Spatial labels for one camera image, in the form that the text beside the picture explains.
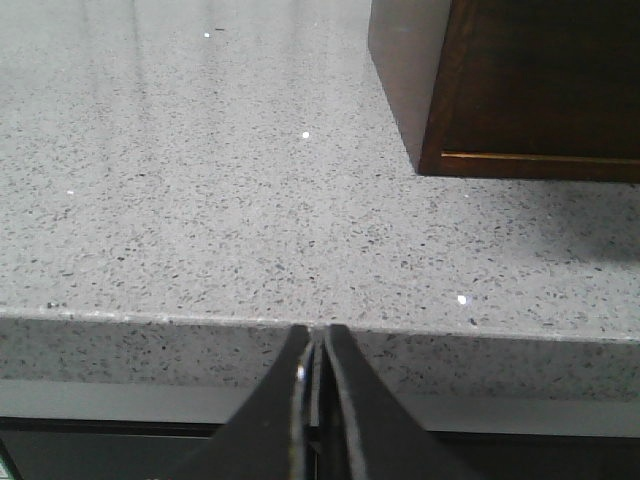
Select black glass appliance front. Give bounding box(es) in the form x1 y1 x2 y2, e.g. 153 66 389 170
1 419 639 479

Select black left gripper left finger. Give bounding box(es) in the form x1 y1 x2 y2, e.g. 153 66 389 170
168 325 313 479

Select dark wooden drawer cabinet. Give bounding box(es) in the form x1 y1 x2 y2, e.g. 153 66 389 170
367 1 639 183

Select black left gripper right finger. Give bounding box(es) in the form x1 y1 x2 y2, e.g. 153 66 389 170
323 325 475 479

